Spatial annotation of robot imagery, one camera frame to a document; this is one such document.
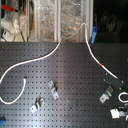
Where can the white robot base with red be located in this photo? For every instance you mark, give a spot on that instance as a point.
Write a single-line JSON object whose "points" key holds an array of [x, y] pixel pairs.
{"points": [[13, 19]]}

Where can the clear plastic panel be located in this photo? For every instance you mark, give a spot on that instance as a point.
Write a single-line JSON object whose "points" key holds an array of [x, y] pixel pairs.
{"points": [[60, 19]]}

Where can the black flat plate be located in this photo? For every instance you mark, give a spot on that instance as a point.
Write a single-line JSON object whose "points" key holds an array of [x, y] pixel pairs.
{"points": [[117, 83]]}

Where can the white connector block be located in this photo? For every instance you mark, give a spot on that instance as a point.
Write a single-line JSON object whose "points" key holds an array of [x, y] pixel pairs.
{"points": [[115, 113]]}

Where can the blue object bottom left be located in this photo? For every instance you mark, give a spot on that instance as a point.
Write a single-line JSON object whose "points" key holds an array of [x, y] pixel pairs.
{"points": [[2, 120]]}

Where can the metal cable clip centre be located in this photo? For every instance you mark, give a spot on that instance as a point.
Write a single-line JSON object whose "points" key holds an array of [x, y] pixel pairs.
{"points": [[53, 90]]}

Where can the metal cable clip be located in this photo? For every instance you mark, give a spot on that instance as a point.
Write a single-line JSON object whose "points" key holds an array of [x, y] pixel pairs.
{"points": [[53, 90], [106, 95], [37, 105]]}

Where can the metal cable clip lower left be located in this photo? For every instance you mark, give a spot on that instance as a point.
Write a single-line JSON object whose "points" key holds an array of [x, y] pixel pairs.
{"points": [[37, 105]]}

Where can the blue clamp handle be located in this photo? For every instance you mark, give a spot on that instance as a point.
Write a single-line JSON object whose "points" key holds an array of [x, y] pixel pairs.
{"points": [[94, 34]]}

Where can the metal cable clip right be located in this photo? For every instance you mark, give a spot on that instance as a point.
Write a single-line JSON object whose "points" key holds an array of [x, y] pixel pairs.
{"points": [[106, 95]]}

